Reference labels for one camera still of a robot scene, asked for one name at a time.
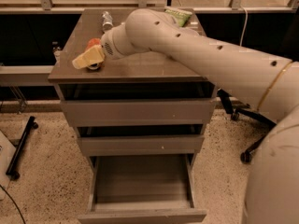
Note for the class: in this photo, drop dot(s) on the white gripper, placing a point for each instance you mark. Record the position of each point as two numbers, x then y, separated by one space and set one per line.
107 46

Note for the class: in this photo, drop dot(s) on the red coke can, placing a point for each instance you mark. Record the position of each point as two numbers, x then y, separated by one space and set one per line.
92 43

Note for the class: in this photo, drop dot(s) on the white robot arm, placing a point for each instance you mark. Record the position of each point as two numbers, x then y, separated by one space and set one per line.
268 83

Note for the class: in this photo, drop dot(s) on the silver can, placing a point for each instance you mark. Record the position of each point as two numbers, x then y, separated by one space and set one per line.
107 21

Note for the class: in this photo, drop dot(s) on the grey drawer cabinet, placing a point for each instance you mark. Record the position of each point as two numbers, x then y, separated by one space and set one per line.
140 77

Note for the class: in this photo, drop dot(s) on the grey middle drawer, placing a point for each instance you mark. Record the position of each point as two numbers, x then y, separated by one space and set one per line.
140 145

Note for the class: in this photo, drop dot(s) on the grey top drawer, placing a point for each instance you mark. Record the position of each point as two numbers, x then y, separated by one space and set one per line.
133 113

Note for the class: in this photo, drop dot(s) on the grey open bottom drawer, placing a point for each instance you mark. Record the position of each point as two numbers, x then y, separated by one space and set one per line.
146 189

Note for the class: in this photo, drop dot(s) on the green chip bag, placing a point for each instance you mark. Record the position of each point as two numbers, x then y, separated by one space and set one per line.
182 16

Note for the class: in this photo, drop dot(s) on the white floor board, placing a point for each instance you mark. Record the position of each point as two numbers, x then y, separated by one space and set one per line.
7 151

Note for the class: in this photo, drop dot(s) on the black stand leg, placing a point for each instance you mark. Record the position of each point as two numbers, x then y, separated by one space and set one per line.
12 168

